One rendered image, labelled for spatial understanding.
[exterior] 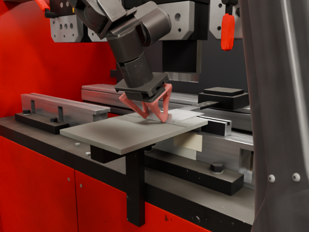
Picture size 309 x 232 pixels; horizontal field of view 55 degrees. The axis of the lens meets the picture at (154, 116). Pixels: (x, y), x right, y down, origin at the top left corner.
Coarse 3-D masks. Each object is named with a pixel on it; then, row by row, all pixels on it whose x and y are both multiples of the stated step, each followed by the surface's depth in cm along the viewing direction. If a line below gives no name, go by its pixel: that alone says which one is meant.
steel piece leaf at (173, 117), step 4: (152, 112) 66; (168, 112) 73; (172, 112) 73; (176, 112) 73; (180, 112) 73; (148, 116) 67; (152, 116) 66; (156, 116) 66; (168, 116) 63; (172, 116) 69; (176, 116) 69; (180, 116) 69; (184, 116) 69; (188, 116) 69; (192, 116) 69; (156, 120) 66; (168, 120) 63; (172, 120) 65; (176, 120) 65; (180, 120) 65
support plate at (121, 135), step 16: (64, 128) 60; (80, 128) 60; (96, 128) 60; (112, 128) 60; (128, 128) 60; (144, 128) 60; (160, 128) 60; (176, 128) 60; (192, 128) 62; (96, 144) 51; (112, 144) 50; (128, 144) 50; (144, 144) 51
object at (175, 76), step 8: (184, 40) 68; (192, 40) 67; (200, 40) 67; (168, 48) 71; (176, 48) 70; (184, 48) 68; (192, 48) 67; (200, 48) 67; (168, 56) 72; (176, 56) 70; (184, 56) 69; (192, 56) 67; (200, 56) 68; (168, 64) 72; (176, 64) 71; (184, 64) 69; (192, 64) 68; (200, 64) 68; (168, 72) 74; (176, 72) 71; (184, 72) 70; (192, 72) 68; (200, 72) 69; (176, 80) 73; (184, 80) 71; (192, 80) 69
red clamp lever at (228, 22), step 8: (224, 0) 52; (232, 0) 52; (232, 8) 53; (224, 16) 53; (232, 16) 53; (224, 24) 53; (232, 24) 53; (224, 32) 54; (232, 32) 54; (224, 40) 54; (232, 40) 54; (224, 48) 54
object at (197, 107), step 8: (208, 88) 92; (216, 88) 92; (224, 88) 92; (232, 88) 92; (200, 96) 90; (208, 96) 88; (216, 96) 87; (224, 96) 85; (232, 96) 85; (240, 96) 86; (248, 96) 90; (200, 104) 82; (208, 104) 82; (216, 104) 85; (224, 104) 85; (232, 104) 84; (240, 104) 87; (248, 104) 91
